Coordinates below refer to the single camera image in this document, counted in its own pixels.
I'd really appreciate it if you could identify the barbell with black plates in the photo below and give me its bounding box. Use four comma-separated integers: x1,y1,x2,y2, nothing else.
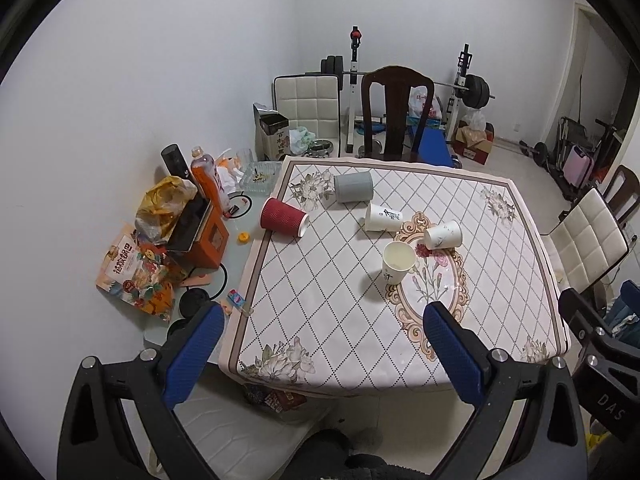
320,55,496,108

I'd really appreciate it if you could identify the black tray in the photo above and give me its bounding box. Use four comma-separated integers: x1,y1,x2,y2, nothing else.
165,195,211,253

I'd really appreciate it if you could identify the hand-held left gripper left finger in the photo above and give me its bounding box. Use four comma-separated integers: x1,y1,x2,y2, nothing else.
56,303,226,480

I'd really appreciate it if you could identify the clear plastic bag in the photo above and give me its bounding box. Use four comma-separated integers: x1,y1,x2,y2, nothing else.
460,110,487,133

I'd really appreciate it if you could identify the orange drink bottle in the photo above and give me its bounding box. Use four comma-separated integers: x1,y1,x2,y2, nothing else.
190,146,231,211

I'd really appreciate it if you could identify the red and white plastic bag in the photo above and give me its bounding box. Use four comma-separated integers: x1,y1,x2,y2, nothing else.
407,85,442,118

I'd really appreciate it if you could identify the white cup with cream inside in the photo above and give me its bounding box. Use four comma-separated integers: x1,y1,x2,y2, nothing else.
382,241,417,286

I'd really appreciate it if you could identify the white barbell rack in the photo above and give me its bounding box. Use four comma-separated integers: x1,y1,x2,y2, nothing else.
344,25,474,155

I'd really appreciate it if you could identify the white cup with leaf print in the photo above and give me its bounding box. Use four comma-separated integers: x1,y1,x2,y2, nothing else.
424,220,463,251

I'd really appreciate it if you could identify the red snack packet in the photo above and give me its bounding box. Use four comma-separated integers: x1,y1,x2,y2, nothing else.
244,384,307,413

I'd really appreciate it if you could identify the orange box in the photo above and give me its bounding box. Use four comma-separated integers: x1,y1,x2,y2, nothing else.
181,205,230,270

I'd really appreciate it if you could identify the red ribbed paper cup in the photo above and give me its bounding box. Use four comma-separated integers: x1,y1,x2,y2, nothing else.
260,197,310,237

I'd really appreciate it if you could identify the white quilted seat cushion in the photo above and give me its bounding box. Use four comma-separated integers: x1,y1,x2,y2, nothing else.
150,390,332,480

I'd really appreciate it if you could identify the black cylinder bottle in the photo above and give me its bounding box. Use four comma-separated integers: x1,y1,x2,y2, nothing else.
161,144,193,186

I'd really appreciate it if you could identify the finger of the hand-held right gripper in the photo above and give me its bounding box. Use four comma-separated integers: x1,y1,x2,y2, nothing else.
558,287,618,343

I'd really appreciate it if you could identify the pink suitcase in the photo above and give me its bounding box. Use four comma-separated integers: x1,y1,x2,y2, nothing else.
565,146,596,188

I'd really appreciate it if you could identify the blue lighter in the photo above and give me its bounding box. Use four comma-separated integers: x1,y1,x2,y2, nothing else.
226,290,253,316

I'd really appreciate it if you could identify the yellow plastic bag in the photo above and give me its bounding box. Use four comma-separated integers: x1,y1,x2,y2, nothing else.
134,176,198,246

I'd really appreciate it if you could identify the grey cup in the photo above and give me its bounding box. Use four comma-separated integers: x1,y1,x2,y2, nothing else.
333,170,375,204

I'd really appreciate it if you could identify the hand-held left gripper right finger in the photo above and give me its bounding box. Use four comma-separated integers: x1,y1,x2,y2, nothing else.
422,301,587,480

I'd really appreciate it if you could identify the floral printed tablecloth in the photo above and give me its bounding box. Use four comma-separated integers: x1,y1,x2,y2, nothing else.
218,156,573,401

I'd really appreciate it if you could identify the cardboard box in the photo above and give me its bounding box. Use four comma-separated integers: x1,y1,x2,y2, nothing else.
454,125,496,166

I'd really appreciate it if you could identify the dark wooden chair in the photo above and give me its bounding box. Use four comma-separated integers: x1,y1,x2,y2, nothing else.
360,66,436,163
602,165,640,226

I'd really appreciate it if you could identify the black round lid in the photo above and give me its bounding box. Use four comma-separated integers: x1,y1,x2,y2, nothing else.
179,287,212,318

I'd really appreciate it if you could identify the dark blue cloth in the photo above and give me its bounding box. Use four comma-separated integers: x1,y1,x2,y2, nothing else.
606,280,640,333

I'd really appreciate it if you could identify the black dumbbell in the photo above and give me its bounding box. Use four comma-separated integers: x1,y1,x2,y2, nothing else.
519,141,551,166

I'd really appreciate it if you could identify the orange printed snack bag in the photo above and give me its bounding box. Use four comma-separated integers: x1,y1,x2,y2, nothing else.
96,222,176,323

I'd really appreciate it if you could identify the white cup with black print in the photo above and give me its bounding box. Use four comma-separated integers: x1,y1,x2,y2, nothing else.
363,202,404,232

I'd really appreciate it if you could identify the white padded chair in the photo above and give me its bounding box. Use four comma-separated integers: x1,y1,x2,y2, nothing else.
540,187,631,291
272,74,346,158

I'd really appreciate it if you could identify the green and white plastic bag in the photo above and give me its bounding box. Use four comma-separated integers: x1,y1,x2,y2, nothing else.
289,126,317,156

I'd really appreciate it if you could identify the blue weight bench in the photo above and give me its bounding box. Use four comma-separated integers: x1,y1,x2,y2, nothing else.
407,127,453,166

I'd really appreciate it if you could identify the black folding stroller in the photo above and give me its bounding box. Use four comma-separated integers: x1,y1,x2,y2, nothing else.
550,116,621,201

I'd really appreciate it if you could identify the printed tea box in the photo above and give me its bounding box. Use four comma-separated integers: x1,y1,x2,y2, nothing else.
252,103,291,161

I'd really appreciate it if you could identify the clear glass tray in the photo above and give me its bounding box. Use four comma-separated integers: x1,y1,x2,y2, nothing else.
239,161,283,196

